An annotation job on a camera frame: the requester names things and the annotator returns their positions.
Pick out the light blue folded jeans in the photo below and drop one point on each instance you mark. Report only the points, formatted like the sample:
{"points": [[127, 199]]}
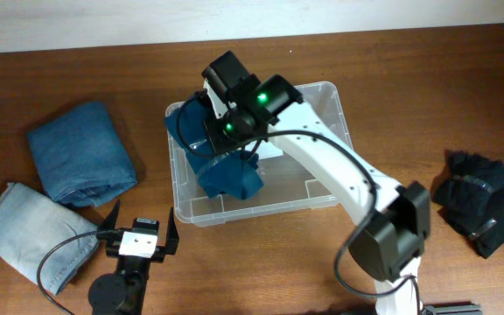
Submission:
{"points": [[31, 225]]}

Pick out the teal garment with tape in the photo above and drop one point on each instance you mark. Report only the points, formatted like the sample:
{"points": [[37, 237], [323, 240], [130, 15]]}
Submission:
{"points": [[233, 174]]}

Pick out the dark blue jeans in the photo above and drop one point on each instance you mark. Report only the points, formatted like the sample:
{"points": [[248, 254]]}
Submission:
{"points": [[80, 158]]}

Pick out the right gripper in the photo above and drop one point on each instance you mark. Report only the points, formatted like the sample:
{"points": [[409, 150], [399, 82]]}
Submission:
{"points": [[217, 140]]}

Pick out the clear plastic storage bin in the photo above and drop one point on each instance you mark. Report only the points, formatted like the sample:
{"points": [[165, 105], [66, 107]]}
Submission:
{"points": [[288, 186]]}

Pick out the black garment small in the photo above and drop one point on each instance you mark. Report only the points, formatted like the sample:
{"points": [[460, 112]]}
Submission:
{"points": [[468, 185]]}

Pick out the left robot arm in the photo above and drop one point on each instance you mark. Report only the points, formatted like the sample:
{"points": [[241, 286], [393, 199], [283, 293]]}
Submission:
{"points": [[122, 291]]}

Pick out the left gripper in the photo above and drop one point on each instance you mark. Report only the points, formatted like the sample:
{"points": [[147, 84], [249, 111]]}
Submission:
{"points": [[172, 238]]}

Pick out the black garment large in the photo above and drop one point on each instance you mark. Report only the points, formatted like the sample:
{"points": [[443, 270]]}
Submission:
{"points": [[486, 232]]}

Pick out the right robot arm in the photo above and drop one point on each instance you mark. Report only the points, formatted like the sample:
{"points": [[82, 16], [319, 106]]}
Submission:
{"points": [[392, 221]]}

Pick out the white label in bin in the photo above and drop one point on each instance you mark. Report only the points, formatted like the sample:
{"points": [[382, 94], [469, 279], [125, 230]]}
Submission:
{"points": [[268, 150]]}

